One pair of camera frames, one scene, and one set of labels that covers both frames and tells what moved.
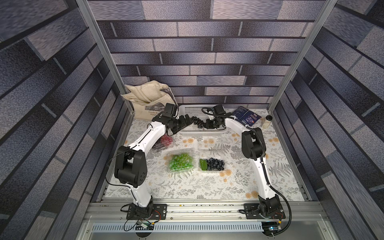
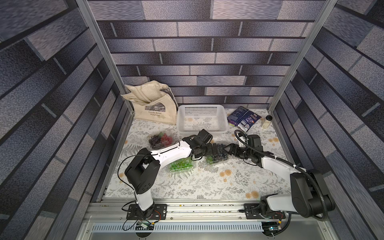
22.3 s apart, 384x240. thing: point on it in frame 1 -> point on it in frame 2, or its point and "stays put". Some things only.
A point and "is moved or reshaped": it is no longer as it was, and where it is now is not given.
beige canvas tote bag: x=148 y=99 stays put
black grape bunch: x=200 y=124 -> x=222 y=154
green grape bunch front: x=176 y=163 stays put
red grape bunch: x=166 y=140 stays put
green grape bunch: x=180 y=160 stays put
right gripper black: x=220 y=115 -> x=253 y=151
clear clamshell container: x=212 y=153 is moved or reshaped
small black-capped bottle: x=268 y=118 stays put
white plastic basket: x=193 y=130 stays put
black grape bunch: x=213 y=164 -> x=218 y=158
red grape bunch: x=165 y=142 stays put
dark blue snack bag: x=246 y=116 stays put
